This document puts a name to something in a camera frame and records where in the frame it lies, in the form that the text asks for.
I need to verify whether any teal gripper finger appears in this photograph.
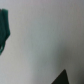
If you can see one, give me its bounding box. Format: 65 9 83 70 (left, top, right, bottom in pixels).
0 9 10 55

